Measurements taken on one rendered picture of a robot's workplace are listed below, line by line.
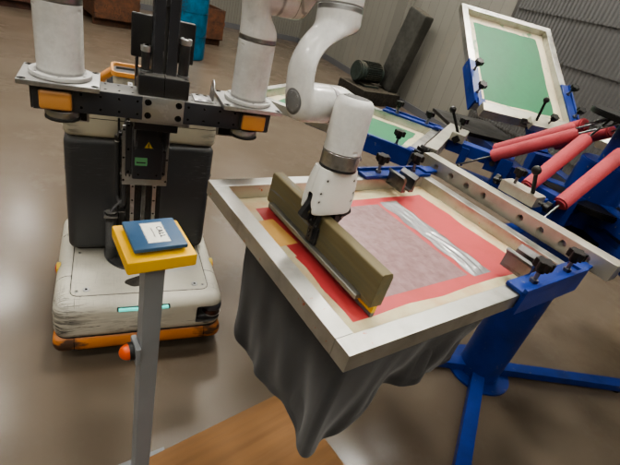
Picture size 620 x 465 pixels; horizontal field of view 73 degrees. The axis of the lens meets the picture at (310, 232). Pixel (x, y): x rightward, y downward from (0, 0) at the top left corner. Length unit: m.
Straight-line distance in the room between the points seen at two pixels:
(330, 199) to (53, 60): 0.67
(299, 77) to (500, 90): 1.84
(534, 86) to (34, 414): 2.73
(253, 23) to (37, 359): 1.46
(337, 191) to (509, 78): 1.93
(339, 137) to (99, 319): 1.27
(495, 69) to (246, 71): 1.75
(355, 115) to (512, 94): 1.85
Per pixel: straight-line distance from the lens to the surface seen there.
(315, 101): 0.80
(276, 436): 1.72
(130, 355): 1.05
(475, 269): 1.11
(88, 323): 1.79
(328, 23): 0.83
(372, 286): 0.76
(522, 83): 2.68
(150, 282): 0.92
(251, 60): 1.14
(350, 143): 0.79
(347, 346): 0.68
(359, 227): 1.08
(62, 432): 1.75
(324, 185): 0.80
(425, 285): 0.96
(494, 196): 1.41
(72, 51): 1.11
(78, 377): 1.88
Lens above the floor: 1.45
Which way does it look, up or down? 30 degrees down
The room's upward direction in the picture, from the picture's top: 16 degrees clockwise
